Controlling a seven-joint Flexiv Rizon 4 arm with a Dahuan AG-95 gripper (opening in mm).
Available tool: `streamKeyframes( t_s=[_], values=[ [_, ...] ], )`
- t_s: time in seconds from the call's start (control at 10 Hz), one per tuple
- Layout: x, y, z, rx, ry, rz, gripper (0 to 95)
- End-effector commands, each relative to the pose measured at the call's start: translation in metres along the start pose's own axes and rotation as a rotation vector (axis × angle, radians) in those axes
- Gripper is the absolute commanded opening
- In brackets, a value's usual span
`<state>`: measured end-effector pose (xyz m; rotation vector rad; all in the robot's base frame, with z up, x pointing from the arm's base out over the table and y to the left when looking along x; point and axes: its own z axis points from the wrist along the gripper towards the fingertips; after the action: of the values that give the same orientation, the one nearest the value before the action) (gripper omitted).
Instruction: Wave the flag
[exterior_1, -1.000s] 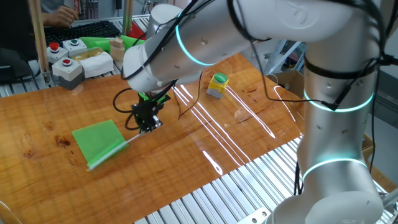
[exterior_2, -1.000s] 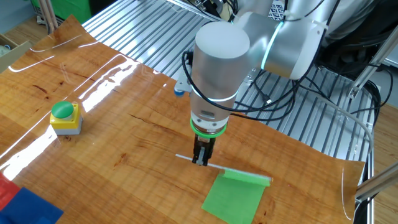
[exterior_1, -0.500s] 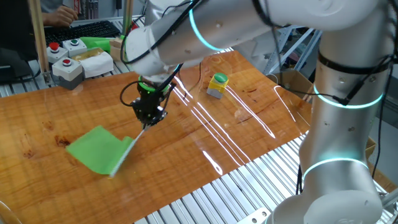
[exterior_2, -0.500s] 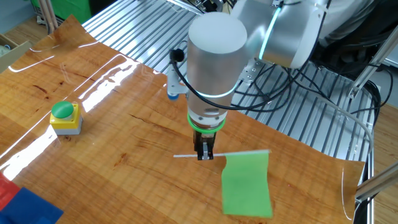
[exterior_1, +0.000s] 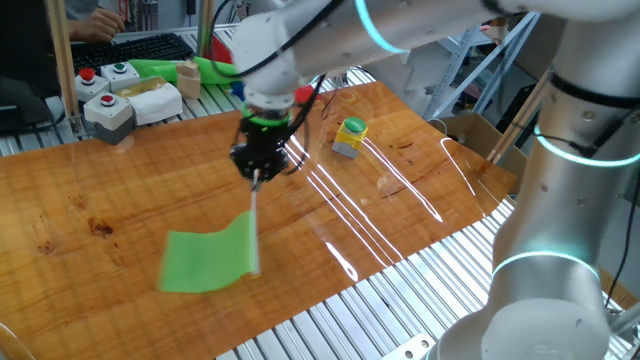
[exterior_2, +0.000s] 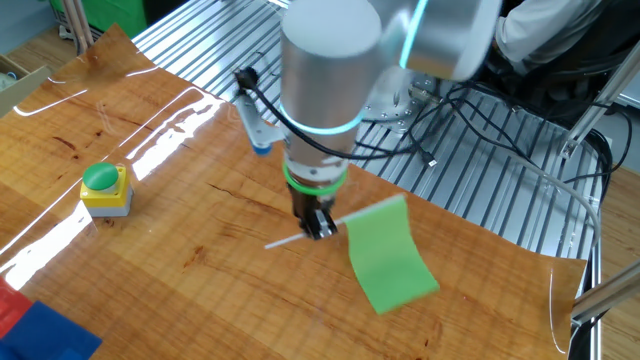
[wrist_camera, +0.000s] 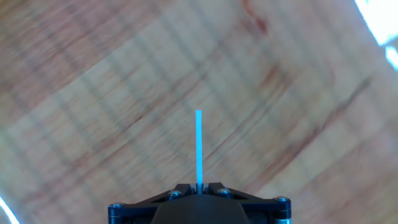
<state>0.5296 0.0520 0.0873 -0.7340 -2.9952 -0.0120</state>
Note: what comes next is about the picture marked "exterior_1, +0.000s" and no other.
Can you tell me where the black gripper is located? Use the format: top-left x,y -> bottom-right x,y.
230,121 -> 292,193

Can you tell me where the bare forearm at keyboard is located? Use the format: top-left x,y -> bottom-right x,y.
67,18 -> 91,43

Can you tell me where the red cloth flag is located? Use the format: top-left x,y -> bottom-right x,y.
209,33 -> 317,106

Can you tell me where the rolled green cloth flag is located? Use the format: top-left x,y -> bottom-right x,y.
128,56 -> 242,86

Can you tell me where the bare hand at keyboard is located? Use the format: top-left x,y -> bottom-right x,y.
85,7 -> 126,44

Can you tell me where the yellow box with green button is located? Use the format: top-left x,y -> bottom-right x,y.
331,116 -> 370,160

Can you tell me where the glossy wood-pattern table mat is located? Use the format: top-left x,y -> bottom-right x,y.
0,82 -> 517,360

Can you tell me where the small wooden block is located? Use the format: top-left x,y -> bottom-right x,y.
175,59 -> 202,100

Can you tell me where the grey-white box with red button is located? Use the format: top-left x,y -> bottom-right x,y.
82,92 -> 136,146

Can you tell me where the white box with green button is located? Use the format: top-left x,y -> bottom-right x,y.
100,61 -> 142,93

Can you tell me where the black computer keyboard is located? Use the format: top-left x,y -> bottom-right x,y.
71,32 -> 195,74

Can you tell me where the white box with red button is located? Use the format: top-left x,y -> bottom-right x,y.
74,67 -> 111,104

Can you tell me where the white foam packing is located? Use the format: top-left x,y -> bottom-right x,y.
359,42 -> 454,119

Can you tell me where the black monitor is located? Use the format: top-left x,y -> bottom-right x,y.
0,0 -> 66,134

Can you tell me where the long wooden rod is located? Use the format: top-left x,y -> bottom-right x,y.
485,69 -> 551,165

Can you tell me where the black case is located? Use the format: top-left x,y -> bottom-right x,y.
494,83 -> 546,146

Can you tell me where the grey brown cabinet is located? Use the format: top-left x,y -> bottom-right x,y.
514,19 -> 557,86

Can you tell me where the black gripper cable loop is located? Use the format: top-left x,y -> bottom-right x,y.
282,73 -> 341,177

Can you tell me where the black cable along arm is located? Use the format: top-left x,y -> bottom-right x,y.
208,0 -> 346,80

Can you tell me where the thin frame post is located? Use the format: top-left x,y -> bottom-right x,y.
196,0 -> 216,59

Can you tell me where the wood-coloured frame post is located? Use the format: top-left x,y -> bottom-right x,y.
44,0 -> 85,137

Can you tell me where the silver metal bracket plate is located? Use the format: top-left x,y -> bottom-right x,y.
379,332 -> 437,360

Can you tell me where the grey metal shelf frame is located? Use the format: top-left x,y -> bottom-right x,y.
424,12 -> 541,121

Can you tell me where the black cable on upright link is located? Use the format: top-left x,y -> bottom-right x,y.
534,107 -> 640,309

